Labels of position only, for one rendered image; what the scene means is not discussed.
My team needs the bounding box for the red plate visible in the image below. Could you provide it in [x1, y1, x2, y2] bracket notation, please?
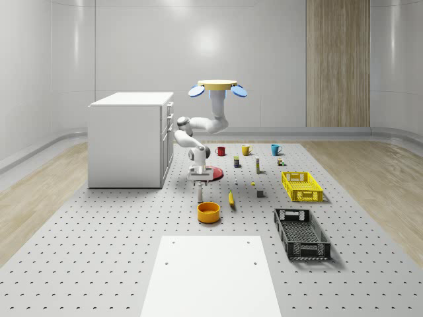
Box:
[203, 166, 224, 182]

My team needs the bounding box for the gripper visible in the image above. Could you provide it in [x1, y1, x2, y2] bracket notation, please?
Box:
[186, 166, 213, 192]

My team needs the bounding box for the dark grey basket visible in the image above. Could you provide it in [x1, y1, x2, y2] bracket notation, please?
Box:
[273, 208, 332, 262]

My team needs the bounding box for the yellow bowl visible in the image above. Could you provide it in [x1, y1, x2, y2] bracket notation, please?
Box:
[197, 201, 221, 225]

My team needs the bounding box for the white board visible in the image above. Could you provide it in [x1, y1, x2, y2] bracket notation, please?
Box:
[139, 235, 283, 317]

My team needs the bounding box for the yellow basket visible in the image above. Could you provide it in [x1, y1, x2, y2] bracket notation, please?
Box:
[281, 171, 325, 203]

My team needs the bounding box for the white cabinet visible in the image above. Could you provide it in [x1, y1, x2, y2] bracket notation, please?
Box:
[87, 92, 175, 190]

